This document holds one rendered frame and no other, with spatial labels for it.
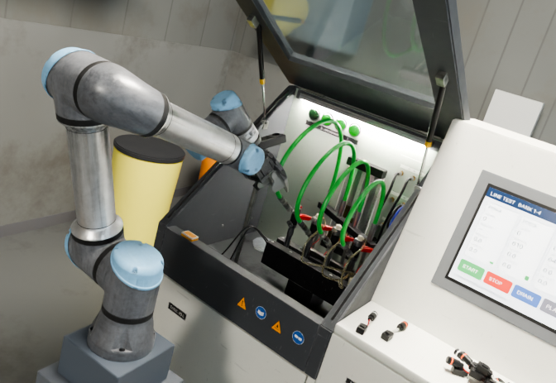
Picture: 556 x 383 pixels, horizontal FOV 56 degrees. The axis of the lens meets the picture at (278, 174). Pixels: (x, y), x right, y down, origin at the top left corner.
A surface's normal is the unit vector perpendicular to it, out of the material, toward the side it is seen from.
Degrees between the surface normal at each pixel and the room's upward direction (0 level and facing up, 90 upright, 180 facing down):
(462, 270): 76
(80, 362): 90
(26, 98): 90
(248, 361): 90
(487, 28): 90
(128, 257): 7
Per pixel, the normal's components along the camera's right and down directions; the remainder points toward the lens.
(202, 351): -0.57, 0.08
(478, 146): -0.49, -0.14
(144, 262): 0.36, -0.87
